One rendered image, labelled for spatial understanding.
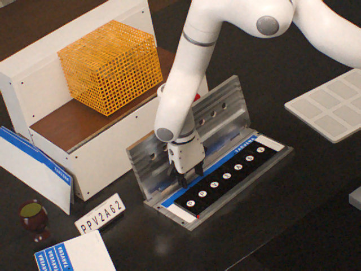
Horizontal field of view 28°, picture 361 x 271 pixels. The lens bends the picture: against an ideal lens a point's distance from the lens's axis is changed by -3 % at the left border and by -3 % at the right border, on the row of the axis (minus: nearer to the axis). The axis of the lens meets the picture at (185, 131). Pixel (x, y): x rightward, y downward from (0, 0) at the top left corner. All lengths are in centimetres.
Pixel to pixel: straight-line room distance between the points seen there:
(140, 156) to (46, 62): 44
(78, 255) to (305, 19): 84
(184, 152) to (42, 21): 150
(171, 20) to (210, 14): 133
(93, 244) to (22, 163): 55
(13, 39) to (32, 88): 108
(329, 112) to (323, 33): 69
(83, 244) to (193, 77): 53
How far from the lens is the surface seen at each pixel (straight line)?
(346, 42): 177
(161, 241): 207
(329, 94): 250
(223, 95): 226
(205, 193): 214
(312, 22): 179
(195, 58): 188
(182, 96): 191
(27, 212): 215
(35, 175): 237
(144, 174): 211
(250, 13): 170
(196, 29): 183
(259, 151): 225
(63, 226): 222
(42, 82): 230
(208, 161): 227
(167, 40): 297
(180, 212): 211
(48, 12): 348
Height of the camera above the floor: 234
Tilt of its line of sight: 36 degrees down
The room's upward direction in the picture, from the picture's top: 12 degrees counter-clockwise
